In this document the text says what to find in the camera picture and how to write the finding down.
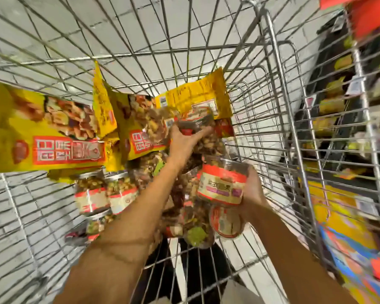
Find red-trimmed wire shopping cart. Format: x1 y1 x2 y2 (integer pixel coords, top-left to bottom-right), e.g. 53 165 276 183
0 0 380 304

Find person's right forearm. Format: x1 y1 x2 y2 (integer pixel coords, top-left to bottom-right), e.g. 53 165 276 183
244 199 358 304

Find person's dark trousers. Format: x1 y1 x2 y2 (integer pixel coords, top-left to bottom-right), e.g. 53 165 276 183
132 236 243 304

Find red-label clear nut jar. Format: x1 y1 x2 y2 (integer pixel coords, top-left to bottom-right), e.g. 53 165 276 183
197 157 250 207

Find person's left hand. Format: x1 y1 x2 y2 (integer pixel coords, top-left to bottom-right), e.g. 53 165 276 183
166 123 215 174

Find yellow nut bag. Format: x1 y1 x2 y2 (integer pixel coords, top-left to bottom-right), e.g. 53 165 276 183
155 66 236 139
92 60 168 163
0 81 106 174

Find small white price tag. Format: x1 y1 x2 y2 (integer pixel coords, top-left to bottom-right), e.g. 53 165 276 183
356 196 380 219

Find person's right hand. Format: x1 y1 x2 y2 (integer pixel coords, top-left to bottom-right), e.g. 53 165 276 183
231 164 271 223

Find flat blue box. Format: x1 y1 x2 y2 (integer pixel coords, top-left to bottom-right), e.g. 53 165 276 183
320 228 380 304

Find flat yellow box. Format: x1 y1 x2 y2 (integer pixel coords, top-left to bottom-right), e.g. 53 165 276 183
304 179 380 251

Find pile of snacks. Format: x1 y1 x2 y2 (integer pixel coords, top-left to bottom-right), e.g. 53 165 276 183
73 104 251 251

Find person's left forearm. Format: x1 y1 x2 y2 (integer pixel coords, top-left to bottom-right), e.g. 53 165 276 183
54 161 181 304

